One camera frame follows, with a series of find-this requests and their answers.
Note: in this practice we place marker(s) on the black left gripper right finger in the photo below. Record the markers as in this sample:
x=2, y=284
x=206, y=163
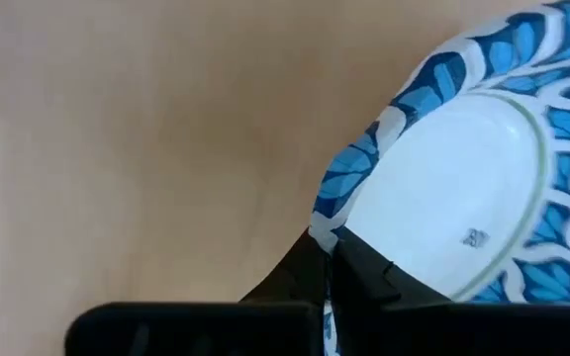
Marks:
x=413, y=326

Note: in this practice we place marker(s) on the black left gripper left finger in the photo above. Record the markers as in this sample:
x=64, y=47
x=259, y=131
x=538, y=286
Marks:
x=216, y=331

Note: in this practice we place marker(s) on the blue white patterned paper bowl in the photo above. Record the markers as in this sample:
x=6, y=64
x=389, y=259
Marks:
x=453, y=188

